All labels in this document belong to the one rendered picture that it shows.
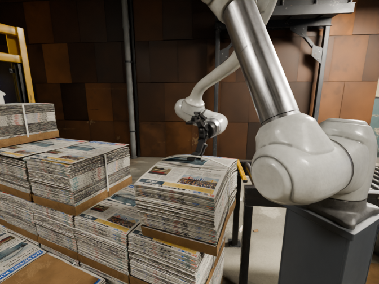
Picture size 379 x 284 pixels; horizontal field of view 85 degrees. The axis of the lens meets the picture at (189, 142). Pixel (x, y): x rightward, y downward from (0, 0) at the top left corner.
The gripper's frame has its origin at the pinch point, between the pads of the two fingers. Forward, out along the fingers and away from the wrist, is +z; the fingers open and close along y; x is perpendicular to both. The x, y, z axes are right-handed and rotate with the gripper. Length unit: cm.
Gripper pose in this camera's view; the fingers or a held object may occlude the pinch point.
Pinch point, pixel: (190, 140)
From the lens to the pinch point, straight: 78.7
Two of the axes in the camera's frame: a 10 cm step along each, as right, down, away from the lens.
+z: -4.1, 2.6, -8.7
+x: -9.1, -0.8, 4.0
